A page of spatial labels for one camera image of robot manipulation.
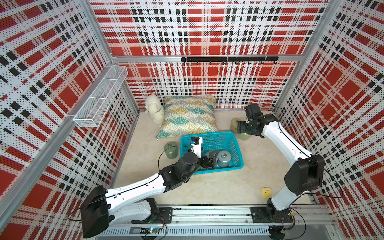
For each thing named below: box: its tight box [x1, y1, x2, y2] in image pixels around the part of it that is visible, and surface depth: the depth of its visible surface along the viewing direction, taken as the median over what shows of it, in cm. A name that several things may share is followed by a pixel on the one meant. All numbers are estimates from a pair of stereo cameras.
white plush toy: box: [145, 94, 165, 128], surface depth 103 cm
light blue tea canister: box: [218, 150, 232, 168], surface depth 87 cm
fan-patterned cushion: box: [155, 95, 219, 139], surface depth 98 cm
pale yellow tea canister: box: [237, 133, 252, 141], surface depth 82 cm
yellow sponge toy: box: [261, 187, 272, 199], surface depth 82 cm
